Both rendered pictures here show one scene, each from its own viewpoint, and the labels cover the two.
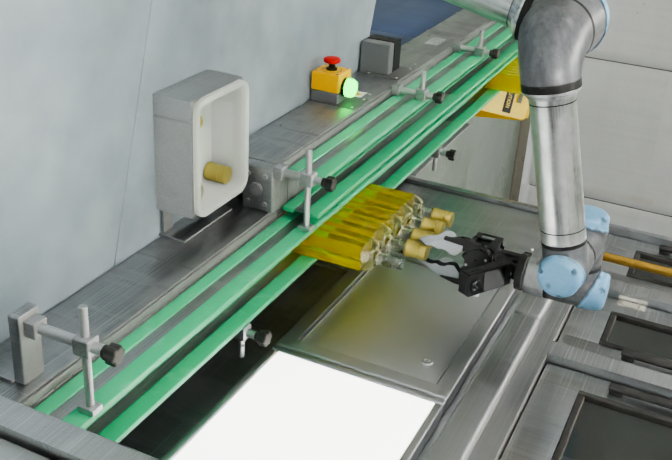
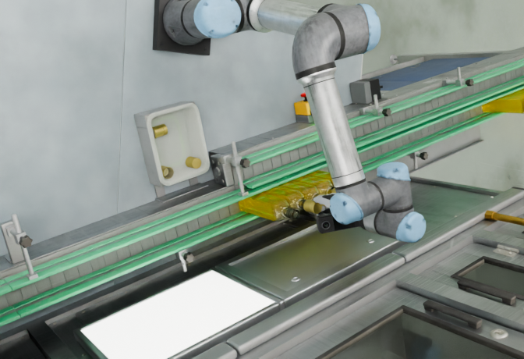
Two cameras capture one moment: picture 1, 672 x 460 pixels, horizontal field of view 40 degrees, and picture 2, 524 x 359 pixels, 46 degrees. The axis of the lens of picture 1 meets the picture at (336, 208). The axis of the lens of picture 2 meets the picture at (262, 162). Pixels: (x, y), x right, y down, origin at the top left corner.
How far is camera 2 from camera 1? 100 cm
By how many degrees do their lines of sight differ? 32
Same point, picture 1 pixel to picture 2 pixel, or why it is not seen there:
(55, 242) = (63, 195)
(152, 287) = (121, 223)
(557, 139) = (317, 108)
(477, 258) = not seen: hidden behind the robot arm
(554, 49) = (301, 46)
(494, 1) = not seen: hidden behind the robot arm
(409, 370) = (279, 283)
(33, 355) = (16, 247)
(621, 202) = not seen: outside the picture
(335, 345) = (249, 268)
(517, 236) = (452, 208)
